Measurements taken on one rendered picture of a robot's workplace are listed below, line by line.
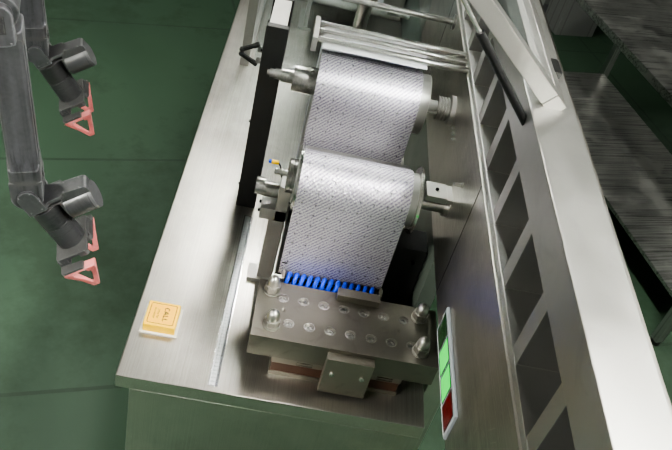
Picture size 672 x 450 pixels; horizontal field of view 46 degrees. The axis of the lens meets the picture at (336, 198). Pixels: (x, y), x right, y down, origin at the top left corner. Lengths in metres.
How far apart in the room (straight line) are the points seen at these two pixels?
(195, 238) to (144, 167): 1.63
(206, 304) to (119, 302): 1.21
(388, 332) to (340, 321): 0.11
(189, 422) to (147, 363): 0.17
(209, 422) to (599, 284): 1.02
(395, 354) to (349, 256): 0.23
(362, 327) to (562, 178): 0.68
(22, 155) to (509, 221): 0.86
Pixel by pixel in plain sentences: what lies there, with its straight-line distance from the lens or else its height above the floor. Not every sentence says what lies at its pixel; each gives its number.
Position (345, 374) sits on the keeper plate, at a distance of 1.69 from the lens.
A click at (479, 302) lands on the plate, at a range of 1.38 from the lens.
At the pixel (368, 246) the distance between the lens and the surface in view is 1.72.
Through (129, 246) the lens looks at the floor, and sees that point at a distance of 3.25.
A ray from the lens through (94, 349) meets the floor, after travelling 2.91.
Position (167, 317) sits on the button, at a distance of 1.80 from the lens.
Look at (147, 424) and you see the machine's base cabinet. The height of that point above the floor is 0.74.
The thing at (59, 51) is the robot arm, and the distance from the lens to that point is 1.98.
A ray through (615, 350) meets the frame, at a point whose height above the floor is 1.65.
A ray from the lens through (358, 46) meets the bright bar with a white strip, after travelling 1.78.
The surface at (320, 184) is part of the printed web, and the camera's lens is 1.62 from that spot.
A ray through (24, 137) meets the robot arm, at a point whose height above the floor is 1.39.
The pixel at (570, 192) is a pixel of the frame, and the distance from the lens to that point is 1.18.
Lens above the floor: 2.30
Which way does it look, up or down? 39 degrees down
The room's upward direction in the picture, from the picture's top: 15 degrees clockwise
